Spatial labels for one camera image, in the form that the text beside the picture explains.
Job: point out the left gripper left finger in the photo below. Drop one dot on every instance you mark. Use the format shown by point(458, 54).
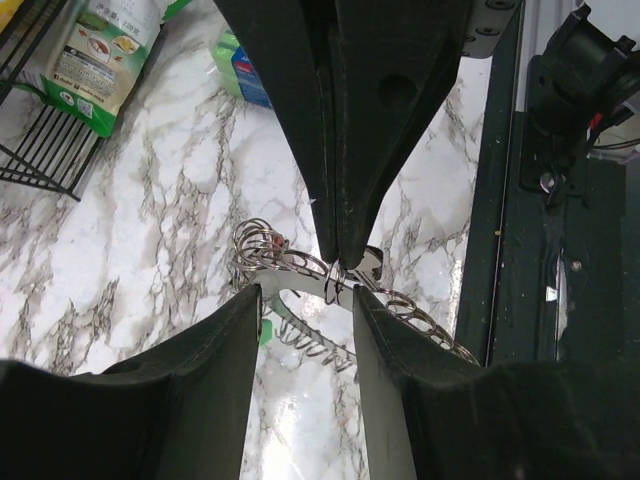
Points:
point(176, 411)

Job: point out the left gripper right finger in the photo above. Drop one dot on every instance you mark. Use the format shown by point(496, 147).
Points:
point(429, 414)

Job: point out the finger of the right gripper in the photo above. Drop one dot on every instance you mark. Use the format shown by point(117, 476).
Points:
point(398, 61)
point(287, 44)

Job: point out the green key tag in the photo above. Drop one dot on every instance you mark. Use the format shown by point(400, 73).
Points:
point(266, 332)

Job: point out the round metal keyring disc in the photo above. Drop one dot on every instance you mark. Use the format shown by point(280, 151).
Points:
point(291, 272)

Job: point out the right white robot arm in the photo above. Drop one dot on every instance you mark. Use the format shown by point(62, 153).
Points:
point(581, 73)

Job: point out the blue green small packet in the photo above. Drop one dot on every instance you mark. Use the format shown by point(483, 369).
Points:
point(235, 71)

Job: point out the green white snack bag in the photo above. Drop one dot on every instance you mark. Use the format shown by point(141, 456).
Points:
point(90, 59)

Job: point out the yellow chips bag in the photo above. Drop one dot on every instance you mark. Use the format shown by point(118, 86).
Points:
point(8, 9)

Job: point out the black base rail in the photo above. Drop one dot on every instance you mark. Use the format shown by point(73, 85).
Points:
point(552, 263)

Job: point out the black wire basket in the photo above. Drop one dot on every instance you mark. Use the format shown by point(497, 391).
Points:
point(42, 146)

